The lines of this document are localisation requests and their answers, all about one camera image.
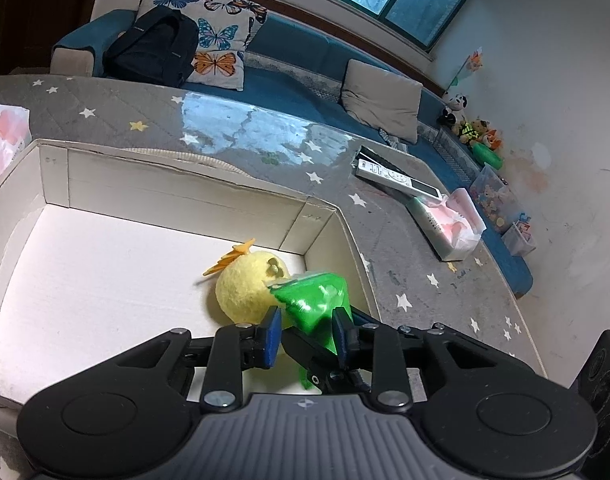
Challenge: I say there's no beige cushion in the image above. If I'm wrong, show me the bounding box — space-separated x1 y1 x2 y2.
341 59 423 143

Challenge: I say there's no small clear toy bin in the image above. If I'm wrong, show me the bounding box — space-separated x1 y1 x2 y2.
502 212 536 257

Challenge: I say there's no paper wall decoration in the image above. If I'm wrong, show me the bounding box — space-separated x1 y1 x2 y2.
452 47 486 86

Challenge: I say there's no green framed window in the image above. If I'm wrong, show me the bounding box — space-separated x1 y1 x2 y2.
235 0 490 51

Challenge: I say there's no blue sofa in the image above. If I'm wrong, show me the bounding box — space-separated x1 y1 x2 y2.
50 7 534 300

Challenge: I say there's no brown plush toy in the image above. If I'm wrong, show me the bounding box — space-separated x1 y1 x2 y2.
457 117 490 147

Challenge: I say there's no panda plush toy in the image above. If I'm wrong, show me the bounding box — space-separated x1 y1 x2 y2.
437 92 470 128

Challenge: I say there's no yellow plush chick orange crest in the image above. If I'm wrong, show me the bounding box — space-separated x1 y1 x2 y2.
202 237 293 324

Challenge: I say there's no green plastic toy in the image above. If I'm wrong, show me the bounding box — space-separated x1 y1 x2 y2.
267 270 356 392

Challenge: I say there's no green bottle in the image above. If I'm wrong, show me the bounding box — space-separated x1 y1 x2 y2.
474 142 504 168

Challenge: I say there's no large pink tissue pack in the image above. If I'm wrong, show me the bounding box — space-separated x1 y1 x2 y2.
0 101 33 191

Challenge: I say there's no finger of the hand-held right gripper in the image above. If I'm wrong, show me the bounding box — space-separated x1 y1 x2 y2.
349 307 388 331
281 327 373 397

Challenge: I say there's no white remote control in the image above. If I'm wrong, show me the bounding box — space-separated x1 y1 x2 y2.
354 157 443 200

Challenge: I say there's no white cardboard box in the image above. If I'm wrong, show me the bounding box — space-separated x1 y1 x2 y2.
0 137 381 406

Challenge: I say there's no grey remote control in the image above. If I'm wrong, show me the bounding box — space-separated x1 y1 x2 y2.
377 127 411 151

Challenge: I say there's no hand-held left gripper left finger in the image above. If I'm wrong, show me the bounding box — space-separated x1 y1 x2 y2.
135 305 286 409

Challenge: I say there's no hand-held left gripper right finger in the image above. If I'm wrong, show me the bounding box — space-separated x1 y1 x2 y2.
331 306 490 409

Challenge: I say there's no grey star print tablecloth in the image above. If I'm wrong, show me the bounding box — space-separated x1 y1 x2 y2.
0 74 548 480

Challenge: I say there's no black backpack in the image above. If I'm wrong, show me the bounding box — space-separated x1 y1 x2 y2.
102 7 200 88

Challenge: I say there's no small pink tissue pack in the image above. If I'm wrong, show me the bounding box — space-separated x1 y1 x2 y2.
405 187 487 262

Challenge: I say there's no butterfly print pillow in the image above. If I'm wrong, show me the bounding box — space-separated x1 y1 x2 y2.
135 0 269 92

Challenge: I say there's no large clear toy bin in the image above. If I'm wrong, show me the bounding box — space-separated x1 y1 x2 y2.
467 162 518 233

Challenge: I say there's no dark wooden door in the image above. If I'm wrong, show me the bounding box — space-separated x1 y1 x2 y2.
0 0 106 77

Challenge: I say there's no black remote control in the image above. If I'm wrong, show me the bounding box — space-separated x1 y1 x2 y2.
359 145 403 171

